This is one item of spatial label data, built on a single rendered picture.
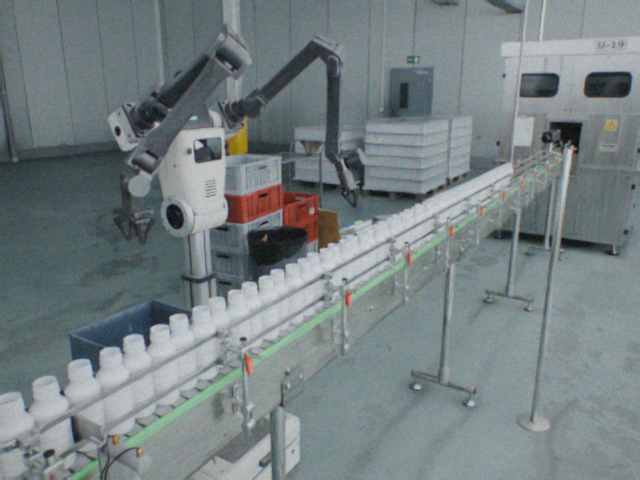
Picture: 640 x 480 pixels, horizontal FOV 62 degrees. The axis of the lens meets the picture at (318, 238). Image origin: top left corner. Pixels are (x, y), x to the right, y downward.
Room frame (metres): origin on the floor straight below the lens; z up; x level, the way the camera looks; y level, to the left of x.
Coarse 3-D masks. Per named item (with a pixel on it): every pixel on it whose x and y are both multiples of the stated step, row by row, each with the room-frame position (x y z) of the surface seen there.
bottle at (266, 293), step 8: (264, 280) 1.28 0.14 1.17; (272, 280) 1.29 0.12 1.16; (264, 288) 1.27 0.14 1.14; (272, 288) 1.29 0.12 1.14; (264, 296) 1.27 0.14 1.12; (272, 296) 1.27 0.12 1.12; (264, 304) 1.27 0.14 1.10; (264, 312) 1.26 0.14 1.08; (272, 312) 1.27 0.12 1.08; (264, 320) 1.26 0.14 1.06; (272, 320) 1.27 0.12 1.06; (264, 328) 1.26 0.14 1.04; (264, 336) 1.26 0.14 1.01; (272, 336) 1.27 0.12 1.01
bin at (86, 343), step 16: (144, 304) 1.64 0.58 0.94; (160, 304) 1.65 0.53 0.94; (112, 320) 1.54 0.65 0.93; (128, 320) 1.59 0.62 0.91; (144, 320) 1.64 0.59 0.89; (160, 320) 1.65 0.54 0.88; (80, 336) 1.44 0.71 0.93; (96, 336) 1.49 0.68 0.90; (112, 336) 1.53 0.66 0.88; (144, 336) 1.63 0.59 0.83; (80, 352) 1.39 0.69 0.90; (96, 352) 1.35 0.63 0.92; (96, 368) 1.35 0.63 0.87
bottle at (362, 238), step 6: (360, 234) 1.74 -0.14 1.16; (366, 234) 1.73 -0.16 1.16; (360, 240) 1.73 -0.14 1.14; (366, 240) 1.73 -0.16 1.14; (360, 246) 1.72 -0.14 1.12; (366, 246) 1.72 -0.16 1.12; (366, 258) 1.72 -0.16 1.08; (366, 264) 1.72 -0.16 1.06; (360, 270) 1.71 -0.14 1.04; (366, 276) 1.72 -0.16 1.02
